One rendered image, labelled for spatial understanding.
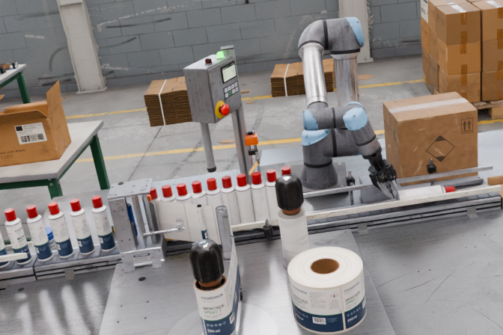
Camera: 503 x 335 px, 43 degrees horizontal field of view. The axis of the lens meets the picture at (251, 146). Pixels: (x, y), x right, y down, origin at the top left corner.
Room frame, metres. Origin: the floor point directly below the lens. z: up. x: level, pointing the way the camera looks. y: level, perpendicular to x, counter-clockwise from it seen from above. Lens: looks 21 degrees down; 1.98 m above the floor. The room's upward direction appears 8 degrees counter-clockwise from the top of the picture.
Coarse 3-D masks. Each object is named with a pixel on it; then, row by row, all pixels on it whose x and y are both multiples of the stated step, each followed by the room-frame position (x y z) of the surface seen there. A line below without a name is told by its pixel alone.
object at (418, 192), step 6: (432, 186) 2.03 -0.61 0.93; (438, 186) 2.03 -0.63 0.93; (450, 186) 2.03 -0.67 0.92; (402, 192) 2.02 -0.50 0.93; (408, 192) 2.02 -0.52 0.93; (414, 192) 2.02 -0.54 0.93; (420, 192) 2.02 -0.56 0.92; (426, 192) 2.01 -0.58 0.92; (432, 192) 2.01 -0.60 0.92; (438, 192) 2.01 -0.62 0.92; (444, 192) 2.01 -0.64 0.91; (396, 198) 2.05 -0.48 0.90; (402, 198) 2.01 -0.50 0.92; (408, 198) 2.01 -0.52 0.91
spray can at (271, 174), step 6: (270, 174) 2.01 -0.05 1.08; (270, 180) 2.01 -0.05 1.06; (270, 186) 2.00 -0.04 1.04; (270, 192) 2.00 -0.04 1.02; (270, 198) 2.01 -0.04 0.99; (270, 204) 2.01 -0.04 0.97; (276, 204) 2.00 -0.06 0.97; (270, 210) 2.01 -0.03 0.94; (276, 210) 2.00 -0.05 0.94; (270, 216) 2.02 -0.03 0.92; (276, 216) 2.00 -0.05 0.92
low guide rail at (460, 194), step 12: (456, 192) 2.00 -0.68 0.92; (468, 192) 1.99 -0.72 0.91; (480, 192) 1.99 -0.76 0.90; (372, 204) 2.00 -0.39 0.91; (384, 204) 1.99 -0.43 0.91; (396, 204) 1.99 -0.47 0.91; (408, 204) 1.99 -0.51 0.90; (312, 216) 1.99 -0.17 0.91; (324, 216) 1.99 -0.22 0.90; (240, 228) 1.98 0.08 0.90; (252, 228) 1.99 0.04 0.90
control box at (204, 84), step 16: (192, 64) 2.10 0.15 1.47; (224, 64) 2.09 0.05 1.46; (192, 80) 2.05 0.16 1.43; (208, 80) 2.02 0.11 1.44; (192, 96) 2.06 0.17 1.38; (208, 96) 2.02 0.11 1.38; (224, 96) 2.07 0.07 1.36; (240, 96) 2.15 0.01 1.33; (192, 112) 2.06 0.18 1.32; (208, 112) 2.03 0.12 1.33
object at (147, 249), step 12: (120, 204) 1.87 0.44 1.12; (144, 204) 1.89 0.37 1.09; (120, 216) 1.87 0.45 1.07; (120, 228) 1.87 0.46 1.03; (132, 228) 1.89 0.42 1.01; (144, 228) 1.94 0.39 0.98; (120, 240) 1.87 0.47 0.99; (132, 240) 1.87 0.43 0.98; (144, 240) 1.89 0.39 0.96; (156, 240) 1.92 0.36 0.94; (120, 252) 1.87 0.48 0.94; (132, 252) 1.87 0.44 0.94; (144, 252) 1.87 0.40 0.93; (156, 252) 1.87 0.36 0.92; (144, 264) 1.87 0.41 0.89
